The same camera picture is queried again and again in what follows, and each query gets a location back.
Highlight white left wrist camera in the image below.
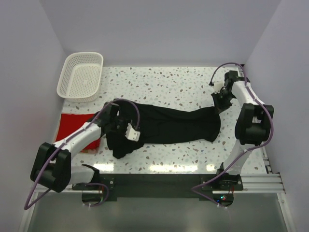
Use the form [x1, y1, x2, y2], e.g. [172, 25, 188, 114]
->
[125, 123, 140, 142]

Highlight white plastic basket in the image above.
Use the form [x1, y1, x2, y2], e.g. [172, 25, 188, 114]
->
[56, 52, 104, 103]

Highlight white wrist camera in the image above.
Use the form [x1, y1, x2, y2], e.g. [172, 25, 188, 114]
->
[125, 123, 140, 142]
[213, 82, 224, 93]

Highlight black t shirt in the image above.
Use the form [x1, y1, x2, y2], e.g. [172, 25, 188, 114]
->
[106, 101, 221, 159]

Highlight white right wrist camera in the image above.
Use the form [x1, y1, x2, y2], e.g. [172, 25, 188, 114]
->
[213, 82, 224, 93]

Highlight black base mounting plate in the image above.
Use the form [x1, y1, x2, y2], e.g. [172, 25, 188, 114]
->
[72, 174, 244, 206]

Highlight red folded t shirt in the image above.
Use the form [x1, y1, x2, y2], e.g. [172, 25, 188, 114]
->
[55, 113, 101, 154]

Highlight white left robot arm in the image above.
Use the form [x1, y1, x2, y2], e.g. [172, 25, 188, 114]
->
[30, 103, 140, 192]

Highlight aluminium frame rail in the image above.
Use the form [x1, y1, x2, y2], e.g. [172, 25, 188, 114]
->
[30, 172, 286, 194]

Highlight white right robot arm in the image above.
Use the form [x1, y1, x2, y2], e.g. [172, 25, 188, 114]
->
[210, 71, 274, 190]

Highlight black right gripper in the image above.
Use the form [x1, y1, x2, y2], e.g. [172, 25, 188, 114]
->
[211, 90, 235, 116]

